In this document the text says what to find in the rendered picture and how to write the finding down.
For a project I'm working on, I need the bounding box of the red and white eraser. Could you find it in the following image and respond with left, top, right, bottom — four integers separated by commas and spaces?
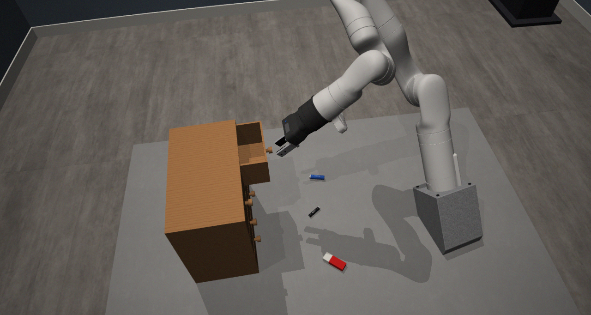
323, 252, 346, 271

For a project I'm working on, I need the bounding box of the small brown wooden chest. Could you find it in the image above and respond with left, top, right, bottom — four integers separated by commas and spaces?
164, 120, 259, 283

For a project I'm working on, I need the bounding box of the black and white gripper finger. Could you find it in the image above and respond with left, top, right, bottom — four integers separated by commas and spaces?
275, 135, 287, 147
276, 142, 299, 157

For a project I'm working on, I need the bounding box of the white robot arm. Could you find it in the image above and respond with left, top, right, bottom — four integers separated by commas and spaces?
329, 0, 462, 192

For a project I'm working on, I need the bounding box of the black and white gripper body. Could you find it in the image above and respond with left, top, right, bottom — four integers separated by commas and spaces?
282, 86, 347, 145

